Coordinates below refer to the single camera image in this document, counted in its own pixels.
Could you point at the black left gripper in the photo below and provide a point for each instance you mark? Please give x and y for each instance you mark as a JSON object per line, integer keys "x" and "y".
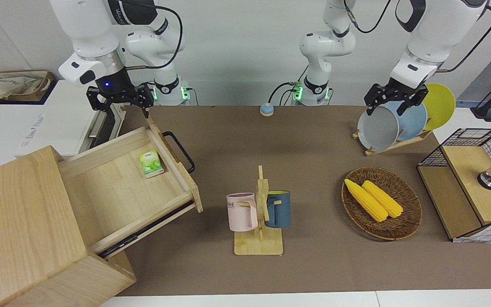
{"x": 394, "y": 93}

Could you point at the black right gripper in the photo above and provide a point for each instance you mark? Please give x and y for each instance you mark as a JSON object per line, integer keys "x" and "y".
{"x": 115, "y": 91}

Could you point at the light wooden drawer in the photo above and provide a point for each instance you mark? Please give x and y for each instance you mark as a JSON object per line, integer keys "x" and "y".
{"x": 117, "y": 200}

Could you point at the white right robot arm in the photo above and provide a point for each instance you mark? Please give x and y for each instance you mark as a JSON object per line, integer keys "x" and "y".
{"x": 88, "y": 30}

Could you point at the grey plate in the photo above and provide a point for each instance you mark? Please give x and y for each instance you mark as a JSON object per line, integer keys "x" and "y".
{"x": 377, "y": 130}

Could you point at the light blue plate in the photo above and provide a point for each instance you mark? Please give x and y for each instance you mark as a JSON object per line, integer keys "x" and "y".
{"x": 411, "y": 123}

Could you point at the wooden plate rack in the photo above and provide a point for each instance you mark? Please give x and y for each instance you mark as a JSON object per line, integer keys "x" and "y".
{"x": 392, "y": 146}

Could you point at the yellow plate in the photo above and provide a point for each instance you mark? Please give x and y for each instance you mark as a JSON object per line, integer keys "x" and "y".
{"x": 439, "y": 104}

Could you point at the white toaster oven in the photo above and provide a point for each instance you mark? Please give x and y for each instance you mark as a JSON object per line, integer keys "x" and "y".
{"x": 58, "y": 123}

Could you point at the green tea box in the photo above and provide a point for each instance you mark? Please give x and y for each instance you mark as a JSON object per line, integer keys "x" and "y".
{"x": 151, "y": 164}

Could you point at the brown table mat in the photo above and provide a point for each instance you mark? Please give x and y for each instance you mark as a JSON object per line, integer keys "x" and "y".
{"x": 313, "y": 140}

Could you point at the yellow corn cob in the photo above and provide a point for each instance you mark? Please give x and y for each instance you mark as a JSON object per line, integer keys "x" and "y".
{"x": 367, "y": 201}
{"x": 384, "y": 199}

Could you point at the beige canvas bag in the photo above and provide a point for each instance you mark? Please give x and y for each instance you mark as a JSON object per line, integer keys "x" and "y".
{"x": 11, "y": 83}

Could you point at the brown wicker basket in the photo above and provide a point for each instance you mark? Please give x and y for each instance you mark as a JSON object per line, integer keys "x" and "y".
{"x": 403, "y": 224}

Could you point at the dark blue mug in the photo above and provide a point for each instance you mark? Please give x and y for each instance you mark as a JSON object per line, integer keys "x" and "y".
{"x": 280, "y": 211}

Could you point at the light wooden cabinet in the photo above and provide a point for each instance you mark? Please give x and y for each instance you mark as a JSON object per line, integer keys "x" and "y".
{"x": 19, "y": 221}

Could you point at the pink mug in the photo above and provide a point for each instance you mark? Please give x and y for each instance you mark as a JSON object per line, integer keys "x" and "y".
{"x": 241, "y": 213}

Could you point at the wooden mug tree stand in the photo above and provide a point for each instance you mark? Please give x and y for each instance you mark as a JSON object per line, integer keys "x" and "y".
{"x": 259, "y": 245}

